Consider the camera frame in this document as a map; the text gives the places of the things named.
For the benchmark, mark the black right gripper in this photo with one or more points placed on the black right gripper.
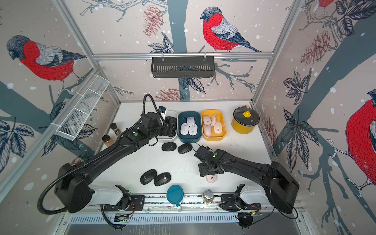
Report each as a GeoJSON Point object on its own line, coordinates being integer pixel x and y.
{"type": "Point", "coordinates": [203, 171]}

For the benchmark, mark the black mouse small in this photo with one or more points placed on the black mouse small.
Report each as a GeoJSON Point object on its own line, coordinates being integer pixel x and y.
{"type": "Point", "coordinates": [171, 131]}

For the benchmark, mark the white mouse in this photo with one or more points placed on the white mouse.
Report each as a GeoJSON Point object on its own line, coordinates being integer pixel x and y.
{"type": "Point", "coordinates": [184, 129]}
{"type": "Point", "coordinates": [193, 129]}
{"type": "Point", "coordinates": [190, 121]}

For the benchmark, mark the pink mouse top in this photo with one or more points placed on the pink mouse top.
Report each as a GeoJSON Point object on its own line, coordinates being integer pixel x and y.
{"type": "Point", "coordinates": [213, 119]}

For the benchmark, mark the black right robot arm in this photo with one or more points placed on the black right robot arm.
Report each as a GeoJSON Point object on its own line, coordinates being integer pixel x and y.
{"type": "Point", "coordinates": [280, 187]}

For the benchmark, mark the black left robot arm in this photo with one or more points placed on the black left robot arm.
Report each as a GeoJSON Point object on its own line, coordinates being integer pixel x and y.
{"type": "Point", "coordinates": [74, 184]}

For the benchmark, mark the white storage box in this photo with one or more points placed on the white storage box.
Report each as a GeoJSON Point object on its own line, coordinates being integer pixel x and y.
{"type": "Point", "coordinates": [165, 139]}

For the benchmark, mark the teal storage box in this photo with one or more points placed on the teal storage box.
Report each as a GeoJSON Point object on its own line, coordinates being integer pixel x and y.
{"type": "Point", "coordinates": [182, 118]}

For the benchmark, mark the yellow storage box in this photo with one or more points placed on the yellow storage box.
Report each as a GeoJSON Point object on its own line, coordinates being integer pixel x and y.
{"type": "Point", "coordinates": [220, 118]}

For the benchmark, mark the glass jar silver lid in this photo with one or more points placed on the glass jar silver lid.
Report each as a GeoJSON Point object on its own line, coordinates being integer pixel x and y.
{"type": "Point", "coordinates": [208, 197]}

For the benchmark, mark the spice jar dark lid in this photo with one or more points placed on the spice jar dark lid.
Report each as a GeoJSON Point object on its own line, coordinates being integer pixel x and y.
{"type": "Point", "coordinates": [115, 129]}

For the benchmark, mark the spice jar brown contents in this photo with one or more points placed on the spice jar brown contents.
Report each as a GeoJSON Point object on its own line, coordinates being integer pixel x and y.
{"type": "Point", "coordinates": [107, 140]}

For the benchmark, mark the teal round lid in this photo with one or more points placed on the teal round lid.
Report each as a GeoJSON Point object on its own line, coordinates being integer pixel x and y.
{"type": "Point", "coordinates": [175, 195]}

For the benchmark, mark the yellow pot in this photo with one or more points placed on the yellow pot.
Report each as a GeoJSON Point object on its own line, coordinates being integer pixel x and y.
{"type": "Point", "coordinates": [240, 128]}

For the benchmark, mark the glass lid yellow knob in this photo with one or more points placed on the glass lid yellow knob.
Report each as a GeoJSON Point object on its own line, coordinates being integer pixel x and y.
{"type": "Point", "coordinates": [246, 116]}

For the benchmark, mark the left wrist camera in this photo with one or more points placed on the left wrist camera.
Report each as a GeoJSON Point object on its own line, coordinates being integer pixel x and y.
{"type": "Point", "coordinates": [162, 109]}

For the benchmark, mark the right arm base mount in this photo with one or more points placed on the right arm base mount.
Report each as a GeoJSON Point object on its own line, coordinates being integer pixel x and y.
{"type": "Point", "coordinates": [234, 203]}

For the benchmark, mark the black hanging wire basket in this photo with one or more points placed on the black hanging wire basket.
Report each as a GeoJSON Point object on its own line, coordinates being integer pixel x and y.
{"type": "Point", "coordinates": [183, 67]}

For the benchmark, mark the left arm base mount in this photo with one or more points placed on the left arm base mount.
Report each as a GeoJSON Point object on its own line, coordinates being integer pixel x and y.
{"type": "Point", "coordinates": [128, 202]}

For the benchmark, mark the white wire mesh shelf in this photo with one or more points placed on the white wire mesh shelf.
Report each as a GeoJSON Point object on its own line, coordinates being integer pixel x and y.
{"type": "Point", "coordinates": [73, 123]}

